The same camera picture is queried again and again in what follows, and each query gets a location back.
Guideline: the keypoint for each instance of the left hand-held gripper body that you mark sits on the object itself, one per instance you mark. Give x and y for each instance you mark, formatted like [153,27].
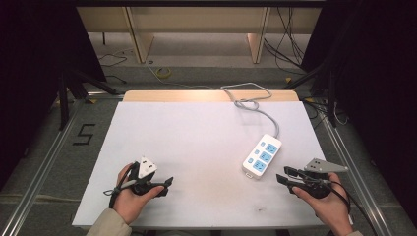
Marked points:
[144,178]

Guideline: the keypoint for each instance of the person's right hand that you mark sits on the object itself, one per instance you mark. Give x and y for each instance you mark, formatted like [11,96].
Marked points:
[327,206]

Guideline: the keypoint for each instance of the white power strip blue sockets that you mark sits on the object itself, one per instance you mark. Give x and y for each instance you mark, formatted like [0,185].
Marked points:
[262,155]

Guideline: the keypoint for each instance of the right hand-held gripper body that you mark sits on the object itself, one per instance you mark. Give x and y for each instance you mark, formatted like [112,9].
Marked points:
[315,183]

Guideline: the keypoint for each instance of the aluminium floor rail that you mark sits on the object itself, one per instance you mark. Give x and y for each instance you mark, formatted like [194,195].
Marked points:
[39,170]
[357,173]

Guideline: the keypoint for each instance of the yellow tape roll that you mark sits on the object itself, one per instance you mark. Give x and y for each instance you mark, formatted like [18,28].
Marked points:
[163,72]

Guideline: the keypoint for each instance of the light wooden shelf unit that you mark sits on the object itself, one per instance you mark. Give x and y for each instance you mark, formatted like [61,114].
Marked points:
[196,29]

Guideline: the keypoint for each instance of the person's left hand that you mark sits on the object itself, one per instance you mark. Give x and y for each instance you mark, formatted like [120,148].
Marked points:
[131,200]

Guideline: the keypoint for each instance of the black metal stand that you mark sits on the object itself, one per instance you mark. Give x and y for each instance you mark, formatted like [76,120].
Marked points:
[70,91]
[327,85]

